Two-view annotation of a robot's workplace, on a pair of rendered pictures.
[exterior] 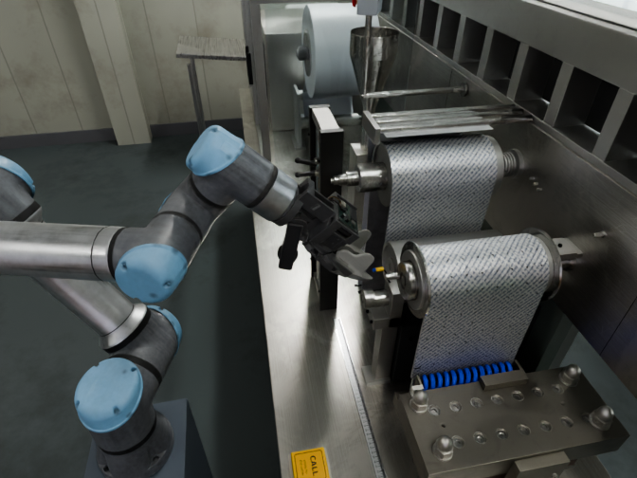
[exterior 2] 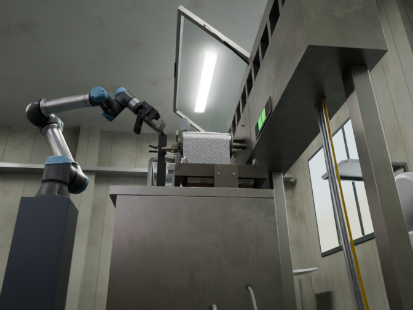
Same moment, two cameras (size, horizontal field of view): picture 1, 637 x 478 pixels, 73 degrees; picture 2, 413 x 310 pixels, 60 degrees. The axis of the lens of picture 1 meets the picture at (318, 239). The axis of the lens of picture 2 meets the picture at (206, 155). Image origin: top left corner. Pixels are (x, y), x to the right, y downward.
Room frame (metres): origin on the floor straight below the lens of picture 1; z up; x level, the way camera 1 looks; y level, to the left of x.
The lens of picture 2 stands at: (-1.06, -0.42, 0.42)
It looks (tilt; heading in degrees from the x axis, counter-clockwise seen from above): 25 degrees up; 4
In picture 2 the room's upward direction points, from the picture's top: 1 degrees counter-clockwise
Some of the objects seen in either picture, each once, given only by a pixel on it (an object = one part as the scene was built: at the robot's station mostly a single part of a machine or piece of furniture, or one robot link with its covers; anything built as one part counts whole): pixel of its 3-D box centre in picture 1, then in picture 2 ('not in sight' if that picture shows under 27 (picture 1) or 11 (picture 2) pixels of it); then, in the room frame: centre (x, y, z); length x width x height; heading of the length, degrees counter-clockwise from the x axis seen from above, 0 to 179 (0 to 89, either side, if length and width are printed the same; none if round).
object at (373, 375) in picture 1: (379, 336); (173, 181); (0.63, -0.14, 1.05); 0.06 x 0.05 x 0.31; 100
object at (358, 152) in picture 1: (366, 143); not in sight; (1.33, -0.16, 1.19); 0.14 x 0.14 x 0.57
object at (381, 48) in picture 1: (373, 43); not in sight; (1.33, -0.16, 1.50); 0.14 x 0.14 x 0.06
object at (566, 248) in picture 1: (561, 248); (238, 139); (0.66, -0.48, 1.28); 0.06 x 0.05 x 0.02; 100
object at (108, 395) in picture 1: (117, 400); (58, 170); (0.46, 0.39, 1.07); 0.13 x 0.12 x 0.14; 172
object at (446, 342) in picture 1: (471, 341); (206, 163); (0.57, -0.31, 1.11); 0.23 x 0.01 x 0.18; 100
